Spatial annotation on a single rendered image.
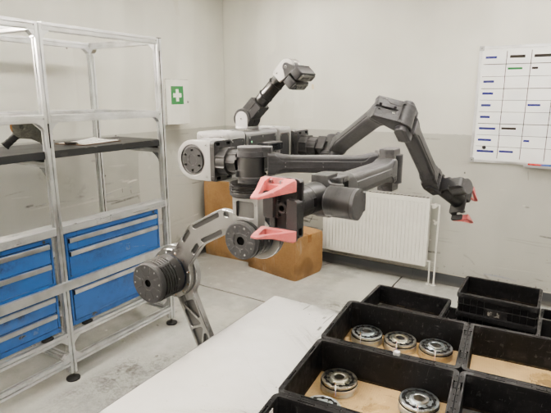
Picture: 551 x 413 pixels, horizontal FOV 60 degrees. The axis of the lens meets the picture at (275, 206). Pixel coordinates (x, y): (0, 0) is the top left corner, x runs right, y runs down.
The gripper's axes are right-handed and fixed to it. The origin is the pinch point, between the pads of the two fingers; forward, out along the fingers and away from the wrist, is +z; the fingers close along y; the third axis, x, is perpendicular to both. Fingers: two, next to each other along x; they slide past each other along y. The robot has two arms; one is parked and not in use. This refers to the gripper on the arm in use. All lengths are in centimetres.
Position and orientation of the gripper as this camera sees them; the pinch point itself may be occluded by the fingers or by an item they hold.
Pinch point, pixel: (257, 216)
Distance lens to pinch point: 74.6
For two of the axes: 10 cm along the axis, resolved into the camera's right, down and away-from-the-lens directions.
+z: -5.4, 1.9, -8.2
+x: -8.4, -1.2, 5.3
